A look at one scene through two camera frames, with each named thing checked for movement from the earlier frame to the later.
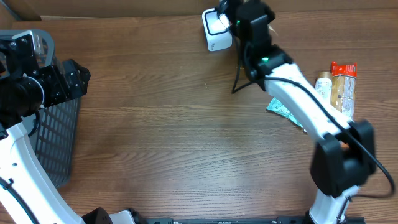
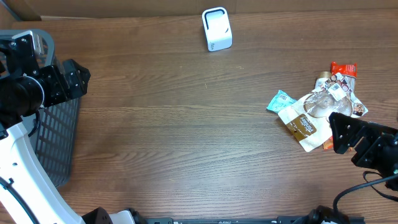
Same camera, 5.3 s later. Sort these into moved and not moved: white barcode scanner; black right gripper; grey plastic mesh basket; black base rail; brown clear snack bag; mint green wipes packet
Moved: black right gripper; brown clear snack bag
Not moved: white barcode scanner; mint green wipes packet; black base rail; grey plastic mesh basket
